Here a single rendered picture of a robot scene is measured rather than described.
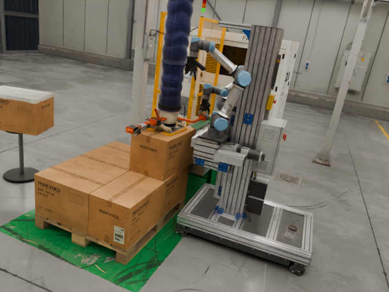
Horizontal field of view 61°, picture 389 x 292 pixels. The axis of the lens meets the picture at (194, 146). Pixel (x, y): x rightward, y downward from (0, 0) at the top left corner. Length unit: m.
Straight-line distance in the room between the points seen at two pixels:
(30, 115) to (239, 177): 2.29
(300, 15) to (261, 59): 9.26
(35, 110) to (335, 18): 10.09
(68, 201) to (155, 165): 0.82
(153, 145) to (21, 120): 1.55
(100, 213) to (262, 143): 1.53
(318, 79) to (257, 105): 9.22
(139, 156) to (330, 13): 9.85
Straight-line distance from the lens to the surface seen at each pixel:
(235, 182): 3.28
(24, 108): 3.93
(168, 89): 3.15
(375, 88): 12.32
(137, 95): 4.70
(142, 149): 3.17
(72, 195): 3.01
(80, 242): 3.19
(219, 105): 3.53
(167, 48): 3.12
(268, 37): 2.97
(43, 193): 3.25
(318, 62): 12.13
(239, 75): 2.74
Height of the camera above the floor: 1.92
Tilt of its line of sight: 19 degrees down
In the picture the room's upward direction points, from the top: 8 degrees clockwise
